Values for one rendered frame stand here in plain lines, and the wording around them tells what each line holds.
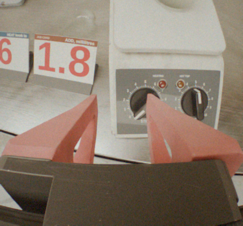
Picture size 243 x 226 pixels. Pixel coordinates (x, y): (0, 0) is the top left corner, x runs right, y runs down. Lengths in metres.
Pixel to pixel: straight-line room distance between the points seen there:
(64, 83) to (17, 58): 0.08
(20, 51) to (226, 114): 0.31
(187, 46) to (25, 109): 0.22
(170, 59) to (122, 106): 0.07
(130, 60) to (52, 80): 0.12
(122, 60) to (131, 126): 0.07
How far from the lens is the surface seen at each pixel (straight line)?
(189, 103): 0.22
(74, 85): 0.27
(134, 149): 0.25
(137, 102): 0.21
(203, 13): 0.24
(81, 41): 0.26
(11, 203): 0.31
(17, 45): 0.30
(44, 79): 0.29
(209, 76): 0.23
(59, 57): 0.27
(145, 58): 0.21
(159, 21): 0.21
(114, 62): 0.21
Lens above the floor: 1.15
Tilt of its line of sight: 77 degrees down
